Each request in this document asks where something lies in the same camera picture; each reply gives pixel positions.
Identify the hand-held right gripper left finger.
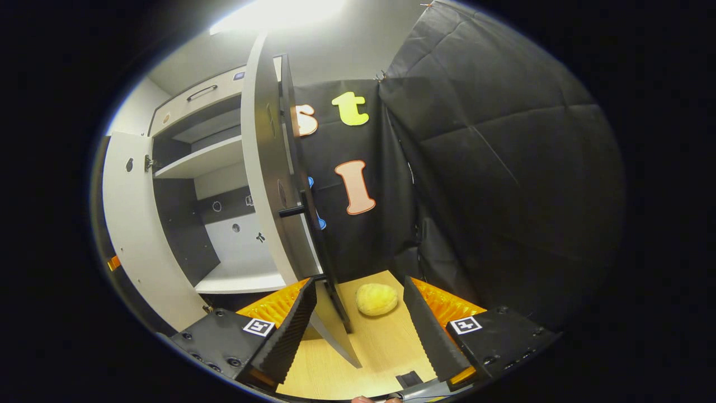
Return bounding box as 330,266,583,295
169,278,318,392

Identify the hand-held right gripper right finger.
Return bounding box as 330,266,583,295
403,275,562,387

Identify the grey shoe cabinet door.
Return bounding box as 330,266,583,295
241,31,363,369
102,132,210,332

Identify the black cabinet door handle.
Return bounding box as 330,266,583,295
278,188,317,224

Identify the white cabinet shelf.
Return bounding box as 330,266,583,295
154,134,244,180
194,262,287,294

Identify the grey cabinet drawer front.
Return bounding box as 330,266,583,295
148,65,247,137

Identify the yellow sponge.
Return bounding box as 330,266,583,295
356,283,399,317

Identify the black backdrop cloth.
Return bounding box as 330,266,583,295
89,0,626,336

